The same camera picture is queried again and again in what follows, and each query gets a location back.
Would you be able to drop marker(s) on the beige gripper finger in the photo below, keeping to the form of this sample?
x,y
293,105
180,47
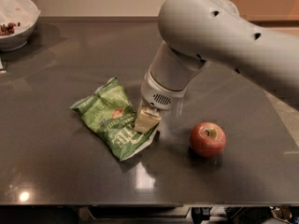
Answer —
x,y
147,118

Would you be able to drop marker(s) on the red berries in bowl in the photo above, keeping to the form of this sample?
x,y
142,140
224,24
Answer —
x,y
8,29

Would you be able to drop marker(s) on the green jalapeno chip bag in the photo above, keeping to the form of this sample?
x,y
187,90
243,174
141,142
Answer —
x,y
111,116

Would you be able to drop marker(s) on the white bowl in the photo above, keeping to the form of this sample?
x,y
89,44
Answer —
x,y
24,14

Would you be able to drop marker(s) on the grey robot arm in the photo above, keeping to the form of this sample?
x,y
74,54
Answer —
x,y
196,33

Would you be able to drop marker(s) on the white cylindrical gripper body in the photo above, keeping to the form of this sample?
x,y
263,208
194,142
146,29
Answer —
x,y
159,95

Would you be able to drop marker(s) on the red apple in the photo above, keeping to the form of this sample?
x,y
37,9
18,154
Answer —
x,y
207,139

